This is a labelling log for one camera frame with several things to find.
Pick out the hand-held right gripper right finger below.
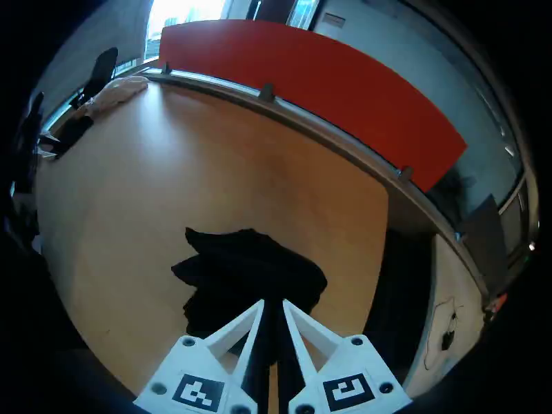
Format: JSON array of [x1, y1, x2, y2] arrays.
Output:
[[275, 299, 414, 414]]

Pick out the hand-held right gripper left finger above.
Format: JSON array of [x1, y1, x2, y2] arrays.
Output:
[[132, 299, 277, 414]]

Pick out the black towel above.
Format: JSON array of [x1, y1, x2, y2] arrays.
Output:
[[170, 227, 328, 366]]

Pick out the red desk screen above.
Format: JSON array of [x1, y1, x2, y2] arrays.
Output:
[[140, 19, 469, 230]]

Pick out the heap of white towels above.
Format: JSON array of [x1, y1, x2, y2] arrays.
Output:
[[75, 75, 150, 121]]

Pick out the black office chair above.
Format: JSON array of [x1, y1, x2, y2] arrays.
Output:
[[68, 47, 119, 110]]

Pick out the thin black cable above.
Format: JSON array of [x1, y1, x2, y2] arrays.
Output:
[[424, 297, 465, 371]]

